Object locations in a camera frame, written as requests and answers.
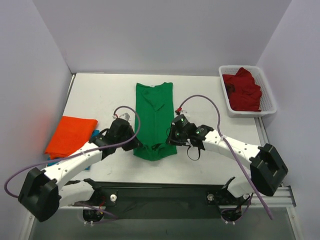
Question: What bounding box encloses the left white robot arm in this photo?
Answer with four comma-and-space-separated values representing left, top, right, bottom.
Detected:
18, 118, 141, 222

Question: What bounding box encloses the green t-shirt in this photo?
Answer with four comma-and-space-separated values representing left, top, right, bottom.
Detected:
133, 82, 177, 161

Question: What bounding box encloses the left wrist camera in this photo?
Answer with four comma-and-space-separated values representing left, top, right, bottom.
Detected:
119, 112, 131, 122

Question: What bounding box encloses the aluminium frame rail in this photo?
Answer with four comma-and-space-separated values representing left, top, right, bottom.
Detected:
250, 117, 297, 208

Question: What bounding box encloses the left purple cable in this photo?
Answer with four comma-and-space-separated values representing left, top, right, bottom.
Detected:
4, 105, 141, 224

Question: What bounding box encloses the folded blue t-shirt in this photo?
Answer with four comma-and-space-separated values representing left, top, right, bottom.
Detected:
46, 129, 100, 171

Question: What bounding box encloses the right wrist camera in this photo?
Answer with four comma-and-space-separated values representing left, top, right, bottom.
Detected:
179, 110, 191, 119

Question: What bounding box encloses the purple cable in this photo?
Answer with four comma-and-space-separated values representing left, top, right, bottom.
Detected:
176, 94, 274, 223
4, 105, 141, 224

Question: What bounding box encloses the white plastic basket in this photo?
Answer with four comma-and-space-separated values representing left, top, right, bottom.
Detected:
218, 65, 277, 118

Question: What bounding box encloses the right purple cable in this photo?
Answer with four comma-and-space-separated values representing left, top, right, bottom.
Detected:
176, 94, 274, 223

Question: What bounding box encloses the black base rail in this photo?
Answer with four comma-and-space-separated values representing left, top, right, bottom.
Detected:
78, 178, 249, 223

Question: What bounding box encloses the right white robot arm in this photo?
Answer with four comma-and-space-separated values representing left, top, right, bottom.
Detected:
166, 114, 289, 204

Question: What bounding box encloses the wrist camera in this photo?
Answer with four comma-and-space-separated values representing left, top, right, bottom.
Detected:
179, 110, 191, 119
119, 112, 131, 122

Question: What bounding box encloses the folded orange t-shirt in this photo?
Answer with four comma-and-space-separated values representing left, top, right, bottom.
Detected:
44, 116, 98, 160

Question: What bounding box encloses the dark red t-shirt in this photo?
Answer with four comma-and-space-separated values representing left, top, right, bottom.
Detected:
222, 67, 262, 112

